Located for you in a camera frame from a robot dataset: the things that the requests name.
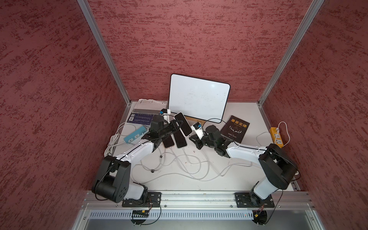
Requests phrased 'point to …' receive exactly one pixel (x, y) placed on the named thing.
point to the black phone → (185, 128)
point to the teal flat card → (136, 133)
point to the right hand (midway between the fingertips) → (190, 139)
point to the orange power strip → (279, 141)
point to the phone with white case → (180, 139)
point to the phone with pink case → (167, 141)
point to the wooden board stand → (200, 120)
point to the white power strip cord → (277, 130)
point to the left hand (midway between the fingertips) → (182, 124)
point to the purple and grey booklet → (144, 109)
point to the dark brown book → (235, 129)
